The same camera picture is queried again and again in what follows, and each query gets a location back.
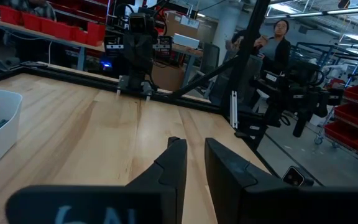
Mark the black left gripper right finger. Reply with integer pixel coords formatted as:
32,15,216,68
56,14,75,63
204,137,358,224

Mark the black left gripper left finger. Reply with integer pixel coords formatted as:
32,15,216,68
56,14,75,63
6,136,188,224

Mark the brown cardboard box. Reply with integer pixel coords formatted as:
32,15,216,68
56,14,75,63
162,10,199,42

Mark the red storage bin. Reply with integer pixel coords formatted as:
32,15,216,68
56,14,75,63
0,4,24,26
53,22,76,42
86,22,107,47
21,12,42,32

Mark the white flat box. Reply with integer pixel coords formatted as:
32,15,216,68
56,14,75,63
173,32,201,50

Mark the grey office chair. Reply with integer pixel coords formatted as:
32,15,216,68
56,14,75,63
197,42,221,85

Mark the wooden workbench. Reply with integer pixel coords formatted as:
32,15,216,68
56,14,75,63
0,11,106,72

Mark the metal cart with red bins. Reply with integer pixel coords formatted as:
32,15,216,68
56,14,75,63
314,83,358,170

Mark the white plastic bin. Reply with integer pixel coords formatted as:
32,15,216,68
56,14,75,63
0,86,24,180

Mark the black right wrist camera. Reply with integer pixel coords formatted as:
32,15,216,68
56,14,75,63
128,12,150,35

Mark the small table-level camera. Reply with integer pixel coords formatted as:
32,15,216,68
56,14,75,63
282,165,315,188

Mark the black aluminium table frame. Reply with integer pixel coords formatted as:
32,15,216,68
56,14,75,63
0,0,273,151

